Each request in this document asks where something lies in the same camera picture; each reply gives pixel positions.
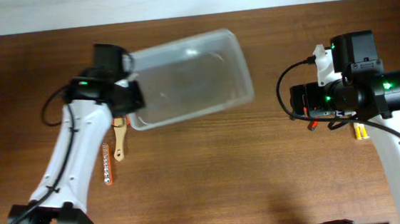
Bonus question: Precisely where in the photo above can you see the orange scraper wooden handle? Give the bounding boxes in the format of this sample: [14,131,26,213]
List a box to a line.
[111,116,129,161]

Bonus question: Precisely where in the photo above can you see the clear plastic storage container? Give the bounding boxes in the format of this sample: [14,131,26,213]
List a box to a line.
[128,29,255,131]

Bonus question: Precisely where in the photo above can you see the red handled cutting pliers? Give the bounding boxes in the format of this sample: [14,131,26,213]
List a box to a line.
[304,106,319,131]

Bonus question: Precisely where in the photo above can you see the orange socket bit rail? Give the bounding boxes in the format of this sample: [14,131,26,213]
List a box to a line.
[102,143,113,185]

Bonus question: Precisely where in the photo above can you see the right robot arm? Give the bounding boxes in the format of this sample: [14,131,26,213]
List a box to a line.
[284,30,400,222]

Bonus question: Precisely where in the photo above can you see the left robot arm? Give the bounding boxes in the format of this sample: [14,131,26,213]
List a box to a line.
[7,44,145,224]

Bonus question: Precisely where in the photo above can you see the right black camera cable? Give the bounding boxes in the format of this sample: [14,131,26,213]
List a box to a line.
[273,49,400,192]

